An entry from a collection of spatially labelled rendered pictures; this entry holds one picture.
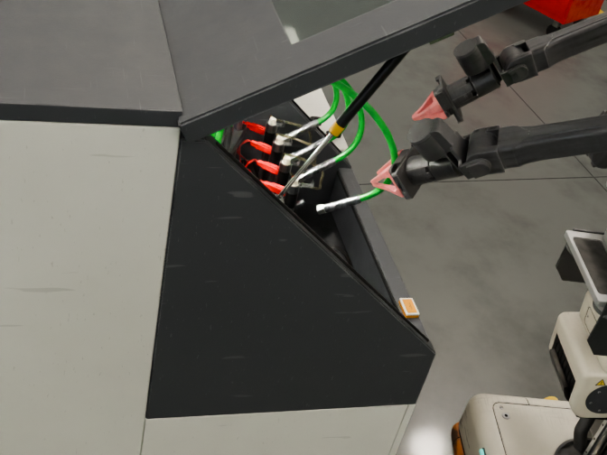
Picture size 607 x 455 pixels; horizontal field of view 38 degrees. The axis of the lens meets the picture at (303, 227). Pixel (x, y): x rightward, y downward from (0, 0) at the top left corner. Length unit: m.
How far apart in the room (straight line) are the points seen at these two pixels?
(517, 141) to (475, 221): 2.40
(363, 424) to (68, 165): 0.92
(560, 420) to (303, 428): 1.12
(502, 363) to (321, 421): 1.53
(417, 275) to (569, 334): 1.37
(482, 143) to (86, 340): 0.79
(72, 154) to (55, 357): 0.44
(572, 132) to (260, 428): 0.86
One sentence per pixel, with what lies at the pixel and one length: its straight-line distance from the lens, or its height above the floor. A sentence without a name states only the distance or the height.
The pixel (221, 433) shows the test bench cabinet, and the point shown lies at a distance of 1.86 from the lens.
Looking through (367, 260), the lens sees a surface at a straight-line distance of 2.07.
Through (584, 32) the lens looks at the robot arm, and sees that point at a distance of 1.97.
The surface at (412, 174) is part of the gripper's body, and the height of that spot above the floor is 1.29.
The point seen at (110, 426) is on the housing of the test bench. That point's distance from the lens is 1.79.
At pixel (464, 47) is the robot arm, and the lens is 1.94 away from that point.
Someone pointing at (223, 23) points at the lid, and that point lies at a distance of 1.49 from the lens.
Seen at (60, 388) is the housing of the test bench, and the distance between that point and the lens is 1.70.
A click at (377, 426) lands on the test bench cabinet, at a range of 1.96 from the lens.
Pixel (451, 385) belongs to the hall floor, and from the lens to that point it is 3.16.
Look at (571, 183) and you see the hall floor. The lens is 4.52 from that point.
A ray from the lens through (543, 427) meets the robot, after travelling 2.77.
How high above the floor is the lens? 2.18
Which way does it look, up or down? 37 degrees down
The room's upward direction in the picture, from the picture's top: 14 degrees clockwise
